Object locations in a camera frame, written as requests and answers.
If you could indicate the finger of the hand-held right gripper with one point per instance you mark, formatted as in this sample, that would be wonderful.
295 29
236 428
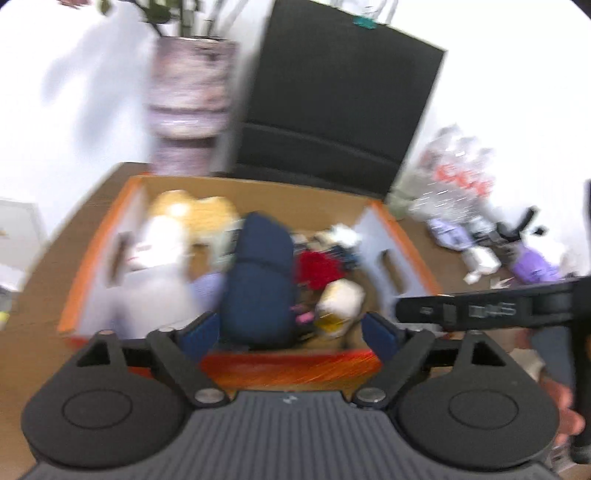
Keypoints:
485 307

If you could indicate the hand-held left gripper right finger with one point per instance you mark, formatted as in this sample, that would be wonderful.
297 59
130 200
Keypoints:
381 334

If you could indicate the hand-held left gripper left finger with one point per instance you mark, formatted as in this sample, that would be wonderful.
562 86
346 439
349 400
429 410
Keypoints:
201 332

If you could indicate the translucent plastic box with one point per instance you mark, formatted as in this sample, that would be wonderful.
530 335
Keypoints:
152 300

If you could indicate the navy fabric case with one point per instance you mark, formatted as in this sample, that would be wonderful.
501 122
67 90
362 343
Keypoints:
258 277

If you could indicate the red cardboard box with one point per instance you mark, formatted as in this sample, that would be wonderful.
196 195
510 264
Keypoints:
286 374

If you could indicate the wooden desktop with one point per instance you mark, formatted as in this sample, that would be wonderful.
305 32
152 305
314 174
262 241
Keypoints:
32 369

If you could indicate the person's right hand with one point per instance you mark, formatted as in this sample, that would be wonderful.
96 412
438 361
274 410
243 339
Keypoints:
565 410

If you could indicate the white adapter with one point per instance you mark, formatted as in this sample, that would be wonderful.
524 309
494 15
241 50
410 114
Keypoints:
482 261

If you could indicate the purple cloth pouch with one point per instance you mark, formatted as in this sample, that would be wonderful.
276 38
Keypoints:
207 286

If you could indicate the white yellow packet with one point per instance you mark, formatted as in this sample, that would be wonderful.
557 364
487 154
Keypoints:
341 297

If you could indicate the purple item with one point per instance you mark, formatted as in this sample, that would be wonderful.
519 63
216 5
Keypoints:
535 267

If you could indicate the red fabric rose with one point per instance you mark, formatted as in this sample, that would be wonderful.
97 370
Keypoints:
316 270

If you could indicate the white soft item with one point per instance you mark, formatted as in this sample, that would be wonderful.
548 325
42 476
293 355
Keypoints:
159 240

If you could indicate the beige plush toy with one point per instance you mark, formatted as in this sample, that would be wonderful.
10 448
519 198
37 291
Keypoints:
207 210

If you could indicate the pack of water bottles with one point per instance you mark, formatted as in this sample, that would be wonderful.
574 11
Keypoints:
452 175

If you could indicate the purple textured vase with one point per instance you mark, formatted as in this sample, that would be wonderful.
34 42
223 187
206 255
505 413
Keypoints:
189 92

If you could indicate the green binder clip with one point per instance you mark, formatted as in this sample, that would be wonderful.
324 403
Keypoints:
364 21

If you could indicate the white wall unit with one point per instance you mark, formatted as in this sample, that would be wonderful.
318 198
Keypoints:
18 240

